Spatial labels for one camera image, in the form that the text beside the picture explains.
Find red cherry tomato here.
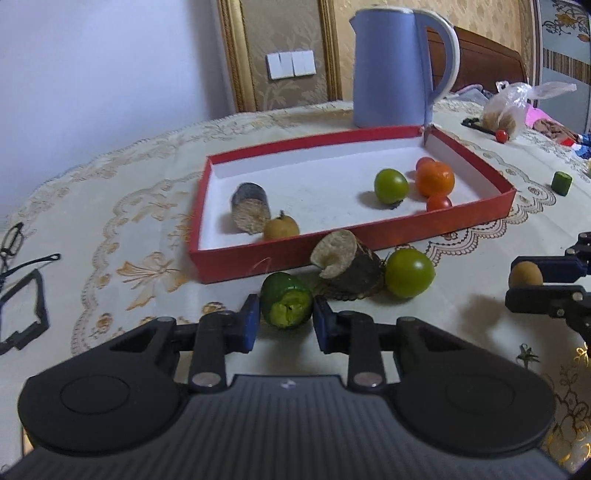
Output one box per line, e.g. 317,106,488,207
415,156,435,171
426,195,453,211

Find cream embroidered tablecloth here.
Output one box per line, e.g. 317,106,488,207
1,99,590,471

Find orange tangerine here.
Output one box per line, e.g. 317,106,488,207
415,161,456,197

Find black flat object far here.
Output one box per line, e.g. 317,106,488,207
461,117,496,136

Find red shallow cardboard box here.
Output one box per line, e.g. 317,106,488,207
188,126,516,284

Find black eyeglasses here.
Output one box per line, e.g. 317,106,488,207
0,222,62,289

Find white wall switch panel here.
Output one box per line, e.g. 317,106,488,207
266,50,317,81

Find small red tomato far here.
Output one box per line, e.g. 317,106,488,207
495,130,509,144

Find clear plastic bag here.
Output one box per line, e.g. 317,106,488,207
481,81,577,140

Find green tomato stem calyx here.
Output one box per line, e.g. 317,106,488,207
516,343,540,370

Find green cucumber chunk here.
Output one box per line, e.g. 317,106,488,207
259,272,314,330

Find blue electric kettle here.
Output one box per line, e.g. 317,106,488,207
349,5,460,128

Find red cherry tomato front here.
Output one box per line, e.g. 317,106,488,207
426,195,453,211

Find brown kiwi-like fruit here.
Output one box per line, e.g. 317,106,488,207
508,261,544,288

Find gold wall moulding frame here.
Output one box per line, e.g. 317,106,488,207
214,0,342,112

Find red cherry tomato back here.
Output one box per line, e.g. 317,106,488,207
415,156,435,171

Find wooden bed headboard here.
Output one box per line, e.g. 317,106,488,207
451,27,528,93

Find large green tomato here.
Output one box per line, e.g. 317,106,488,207
385,248,436,299

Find yellow-brown longan fruit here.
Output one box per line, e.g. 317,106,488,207
263,210,301,241

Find dark sugarcane piece outside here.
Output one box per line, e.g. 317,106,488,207
310,229,384,296

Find dark sugarcane piece in box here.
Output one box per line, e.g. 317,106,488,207
230,182,270,235

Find black square frame holder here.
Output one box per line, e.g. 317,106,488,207
1,269,50,355

